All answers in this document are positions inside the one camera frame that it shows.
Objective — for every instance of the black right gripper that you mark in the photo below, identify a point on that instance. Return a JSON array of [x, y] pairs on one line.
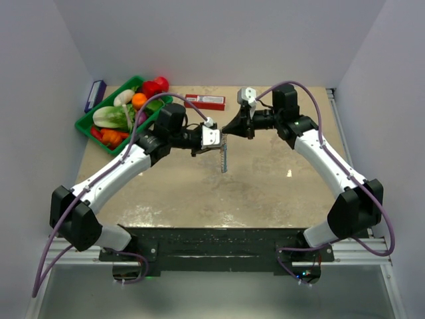
[[243, 125]]

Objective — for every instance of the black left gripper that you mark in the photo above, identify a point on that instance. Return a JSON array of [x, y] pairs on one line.
[[194, 153]]

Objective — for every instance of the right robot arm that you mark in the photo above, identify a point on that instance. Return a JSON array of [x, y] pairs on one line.
[[357, 199]]

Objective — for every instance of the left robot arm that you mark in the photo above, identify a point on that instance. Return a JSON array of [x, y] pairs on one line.
[[73, 211]]

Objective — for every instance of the green bell pepper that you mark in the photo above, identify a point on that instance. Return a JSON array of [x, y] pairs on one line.
[[153, 107]]

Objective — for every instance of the purple onion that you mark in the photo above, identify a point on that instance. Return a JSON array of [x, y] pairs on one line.
[[142, 117]]

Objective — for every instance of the red rectangular box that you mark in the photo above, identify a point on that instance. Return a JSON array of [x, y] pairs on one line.
[[207, 102]]

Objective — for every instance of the green plastic tray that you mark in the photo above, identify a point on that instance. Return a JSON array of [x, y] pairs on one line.
[[84, 124]]

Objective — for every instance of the red bell pepper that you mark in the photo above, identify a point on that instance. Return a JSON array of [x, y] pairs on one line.
[[150, 88]]

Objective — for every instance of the red tomato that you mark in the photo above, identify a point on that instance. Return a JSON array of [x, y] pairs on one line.
[[162, 82]]

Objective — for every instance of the white radish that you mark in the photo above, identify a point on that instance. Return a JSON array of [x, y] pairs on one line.
[[124, 97]]

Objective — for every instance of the green leafy cabbage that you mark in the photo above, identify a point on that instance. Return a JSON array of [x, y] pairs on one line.
[[115, 117]]

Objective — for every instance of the small orange pepper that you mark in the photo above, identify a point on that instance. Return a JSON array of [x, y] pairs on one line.
[[112, 138]]

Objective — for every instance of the red chili pepper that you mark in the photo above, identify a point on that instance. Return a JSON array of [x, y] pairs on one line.
[[96, 133]]

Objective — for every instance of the purple box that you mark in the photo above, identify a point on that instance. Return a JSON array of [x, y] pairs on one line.
[[95, 96]]

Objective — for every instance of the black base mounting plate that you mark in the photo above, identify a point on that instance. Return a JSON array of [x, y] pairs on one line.
[[156, 250]]

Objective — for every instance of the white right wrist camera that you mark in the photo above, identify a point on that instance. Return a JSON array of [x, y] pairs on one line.
[[247, 95]]

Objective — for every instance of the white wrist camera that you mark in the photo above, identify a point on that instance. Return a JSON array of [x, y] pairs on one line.
[[247, 95], [211, 137]]

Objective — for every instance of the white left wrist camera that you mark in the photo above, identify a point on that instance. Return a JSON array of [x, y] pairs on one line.
[[211, 137]]

